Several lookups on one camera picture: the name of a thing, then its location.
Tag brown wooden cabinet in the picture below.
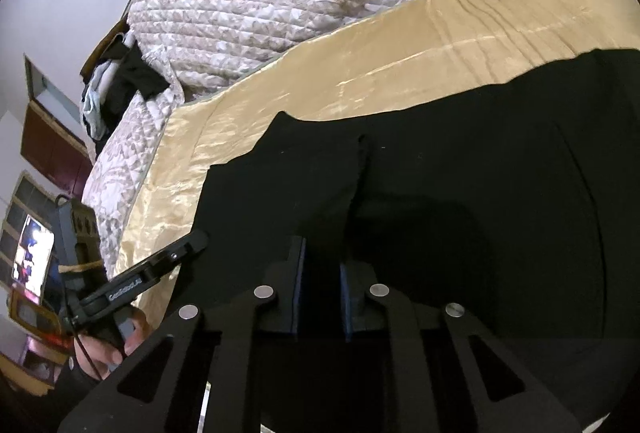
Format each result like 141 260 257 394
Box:
20 56 93 194

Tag brown wooden headboard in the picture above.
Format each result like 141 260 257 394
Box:
80 16 133 76

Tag black garment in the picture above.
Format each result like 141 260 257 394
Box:
100 40 171 134

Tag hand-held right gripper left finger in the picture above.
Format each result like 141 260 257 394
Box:
57 235 308 433

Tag black cable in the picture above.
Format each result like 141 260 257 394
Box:
74 335 99 378

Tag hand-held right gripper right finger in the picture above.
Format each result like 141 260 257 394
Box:
339 260 586 433

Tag person's left forearm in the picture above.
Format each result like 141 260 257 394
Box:
52 355 103 416

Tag pale blue cloth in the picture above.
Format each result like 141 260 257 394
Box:
80 63 118 139

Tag beige satin bed sheet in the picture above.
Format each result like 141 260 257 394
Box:
112 0 640 329

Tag person's left hand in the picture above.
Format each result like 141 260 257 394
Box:
75 305 152 380

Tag black pants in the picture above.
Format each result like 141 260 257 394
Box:
145 48 640 433

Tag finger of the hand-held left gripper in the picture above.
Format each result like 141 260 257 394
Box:
112 229 209 286

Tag yellow framed box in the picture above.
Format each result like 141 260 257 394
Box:
9 288 63 341

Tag lit screen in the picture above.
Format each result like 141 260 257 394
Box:
11 214 55 288

